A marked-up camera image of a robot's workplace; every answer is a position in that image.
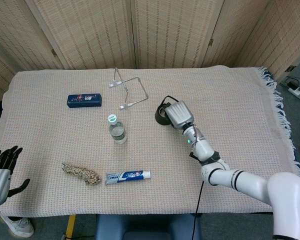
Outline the metal wire stand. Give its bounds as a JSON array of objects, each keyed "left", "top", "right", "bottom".
[{"left": 108, "top": 67, "right": 149, "bottom": 111}]

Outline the clear plastic water bottle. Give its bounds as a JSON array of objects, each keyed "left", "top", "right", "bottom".
[{"left": 107, "top": 113, "right": 128, "bottom": 145}]

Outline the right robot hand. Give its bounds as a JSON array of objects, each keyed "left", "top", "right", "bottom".
[{"left": 159, "top": 99, "right": 195, "bottom": 130}]

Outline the blue white toothpaste tube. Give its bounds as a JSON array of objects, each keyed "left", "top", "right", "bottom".
[{"left": 104, "top": 170, "right": 152, "bottom": 186}]

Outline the beige woven tablecloth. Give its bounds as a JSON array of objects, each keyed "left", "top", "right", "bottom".
[{"left": 0, "top": 65, "right": 300, "bottom": 217}]

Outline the white power strip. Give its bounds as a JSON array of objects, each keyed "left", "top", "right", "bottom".
[{"left": 286, "top": 77, "right": 300, "bottom": 105}]

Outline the white sneaker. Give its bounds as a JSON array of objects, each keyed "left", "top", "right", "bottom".
[{"left": 0, "top": 215, "right": 35, "bottom": 238}]

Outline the folding woven screen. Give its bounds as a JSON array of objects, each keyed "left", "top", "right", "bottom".
[{"left": 0, "top": 0, "right": 300, "bottom": 106}]

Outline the black cast iron teapot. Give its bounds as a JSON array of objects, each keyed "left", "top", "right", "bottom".
[{"left": 154, "top": 95, "right": 180, "bottom": 127}]

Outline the yellow floor tape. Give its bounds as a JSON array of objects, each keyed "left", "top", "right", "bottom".
[{"left": 64, "top": 214, "right": 77, "bottom": 238}]

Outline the blue rectangular box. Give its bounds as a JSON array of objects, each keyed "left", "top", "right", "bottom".
[{"left": 66, "top": 93, "right": 103, "bottom": 109}]

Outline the black cable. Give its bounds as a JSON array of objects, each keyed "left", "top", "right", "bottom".
[{"left": 191, "top": 181, "right": 205, "bottom": 240}]

